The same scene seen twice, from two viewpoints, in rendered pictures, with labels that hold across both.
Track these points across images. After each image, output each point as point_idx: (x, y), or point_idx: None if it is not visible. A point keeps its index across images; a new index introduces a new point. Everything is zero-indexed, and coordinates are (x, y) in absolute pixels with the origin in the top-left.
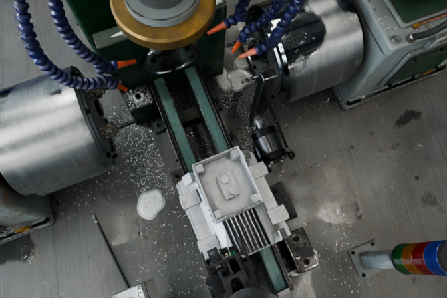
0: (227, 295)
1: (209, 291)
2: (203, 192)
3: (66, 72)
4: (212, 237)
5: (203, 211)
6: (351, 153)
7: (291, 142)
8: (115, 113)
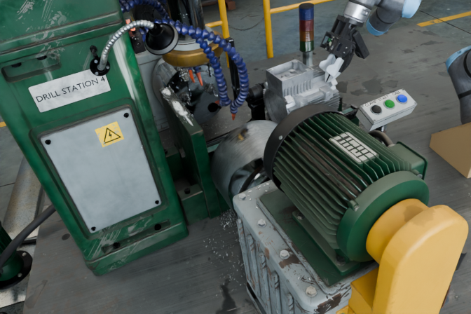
0: (350, 19)
1: (350, 59)
2: (297, 76)
3: (223, 141)
4: (320, 87)
5: (305, 95)
6: (245, 105)
7: None
8: (228, 222)
